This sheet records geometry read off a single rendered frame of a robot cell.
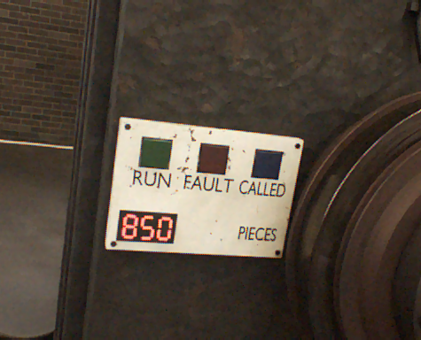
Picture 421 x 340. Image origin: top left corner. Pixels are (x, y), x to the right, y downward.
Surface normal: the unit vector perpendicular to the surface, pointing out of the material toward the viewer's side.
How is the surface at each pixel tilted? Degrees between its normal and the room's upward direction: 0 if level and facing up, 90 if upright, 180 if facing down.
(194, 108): 90
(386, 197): 90
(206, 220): 90
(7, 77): 90
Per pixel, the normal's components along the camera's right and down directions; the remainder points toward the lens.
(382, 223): -0.66, -0.25
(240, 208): 0.25, 0.24
